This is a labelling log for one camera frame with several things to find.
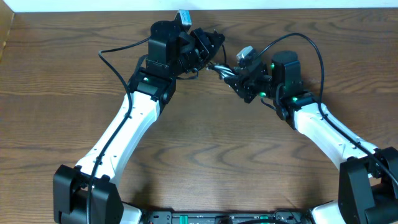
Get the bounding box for white usb cable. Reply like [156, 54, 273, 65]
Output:
[208, 64, 237, 78]

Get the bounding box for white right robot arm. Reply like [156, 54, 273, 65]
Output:
[217, 48, 397, 223]

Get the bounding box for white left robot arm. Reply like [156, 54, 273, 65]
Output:
[53, 20, 225, 223]

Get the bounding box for brown cardboard side panel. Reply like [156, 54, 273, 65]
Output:
[0, 0, 15, 58]

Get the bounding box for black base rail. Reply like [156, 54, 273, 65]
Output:
[138, 209, 313, 224]

